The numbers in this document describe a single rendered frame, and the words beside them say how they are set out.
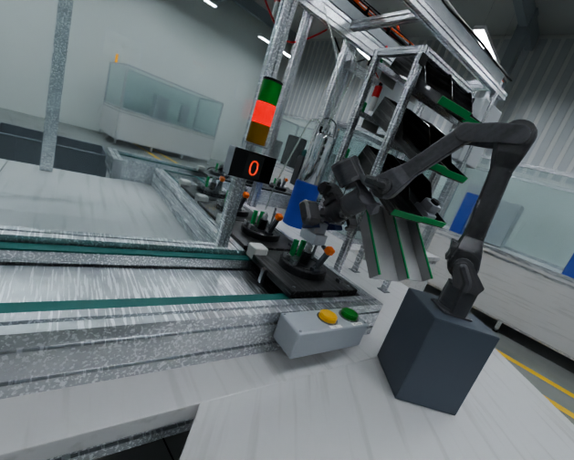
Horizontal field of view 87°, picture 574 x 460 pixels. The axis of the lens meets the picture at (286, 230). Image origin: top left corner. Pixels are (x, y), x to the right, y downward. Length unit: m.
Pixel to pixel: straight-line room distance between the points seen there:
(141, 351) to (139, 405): 0.07
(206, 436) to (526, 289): 4.28
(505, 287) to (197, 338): 4.25
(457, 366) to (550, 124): 8.93
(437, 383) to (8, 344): 0.72
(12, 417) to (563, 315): 4.53
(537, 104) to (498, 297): 6.03
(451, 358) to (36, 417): 0.69
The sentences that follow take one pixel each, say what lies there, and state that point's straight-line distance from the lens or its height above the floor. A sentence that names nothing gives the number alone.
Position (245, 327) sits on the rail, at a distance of 0.62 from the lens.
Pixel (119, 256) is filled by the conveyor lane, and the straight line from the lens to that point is 0.76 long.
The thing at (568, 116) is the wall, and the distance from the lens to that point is 9.54.
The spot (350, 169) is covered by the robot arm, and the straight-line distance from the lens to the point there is 0.74.
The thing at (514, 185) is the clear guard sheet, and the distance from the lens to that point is 4.63.
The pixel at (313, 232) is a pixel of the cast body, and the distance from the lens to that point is 0.82.
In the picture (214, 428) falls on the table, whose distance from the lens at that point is 0.55.
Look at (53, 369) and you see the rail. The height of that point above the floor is 0.90.
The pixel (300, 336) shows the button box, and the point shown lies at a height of 0.95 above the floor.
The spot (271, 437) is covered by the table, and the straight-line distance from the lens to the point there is 0.56.
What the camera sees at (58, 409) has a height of 0.86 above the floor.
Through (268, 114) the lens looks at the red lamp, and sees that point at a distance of 0.79.
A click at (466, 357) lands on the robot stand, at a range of 0.75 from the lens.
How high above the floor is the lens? 1.27
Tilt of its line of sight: 14 degrees down
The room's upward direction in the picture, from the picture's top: 19 degrees clockwise
